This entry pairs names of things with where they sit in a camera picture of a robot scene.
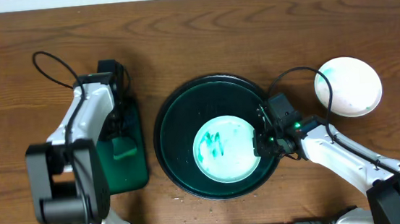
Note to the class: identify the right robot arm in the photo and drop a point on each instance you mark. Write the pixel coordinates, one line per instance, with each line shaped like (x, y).
(376, 176)

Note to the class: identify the mint green plate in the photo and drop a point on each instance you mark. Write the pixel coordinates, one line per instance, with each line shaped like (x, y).
(223, 149)

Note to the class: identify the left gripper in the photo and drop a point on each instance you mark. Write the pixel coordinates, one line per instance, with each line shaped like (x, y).
(114, 123)

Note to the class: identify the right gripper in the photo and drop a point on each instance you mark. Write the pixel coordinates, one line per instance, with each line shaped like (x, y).
(260, 148)

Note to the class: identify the round black tray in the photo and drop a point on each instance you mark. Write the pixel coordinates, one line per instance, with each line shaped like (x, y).
(182, 115)

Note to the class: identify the white plate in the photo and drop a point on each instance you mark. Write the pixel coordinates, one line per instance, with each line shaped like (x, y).
(357, 88)

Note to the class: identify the green scrubbing sponge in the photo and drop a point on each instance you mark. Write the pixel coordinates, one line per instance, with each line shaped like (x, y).
(123, 147)

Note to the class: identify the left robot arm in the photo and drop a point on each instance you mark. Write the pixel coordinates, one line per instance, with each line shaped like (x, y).
(96, 152)

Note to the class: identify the rectangular dark green tray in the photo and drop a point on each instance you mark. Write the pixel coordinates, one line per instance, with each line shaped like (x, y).
(130, 173)

